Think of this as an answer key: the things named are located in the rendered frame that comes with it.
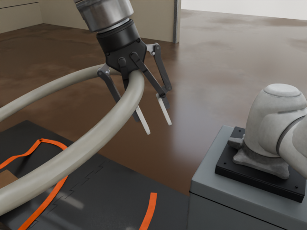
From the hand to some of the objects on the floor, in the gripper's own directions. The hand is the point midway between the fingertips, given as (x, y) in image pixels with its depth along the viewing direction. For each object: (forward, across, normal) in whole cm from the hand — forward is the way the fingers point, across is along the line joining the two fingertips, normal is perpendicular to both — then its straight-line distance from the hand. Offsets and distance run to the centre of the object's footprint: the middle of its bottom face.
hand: (153, 115), depth 58 cm
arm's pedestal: (+122, 0, -29) cm, 125 cm away
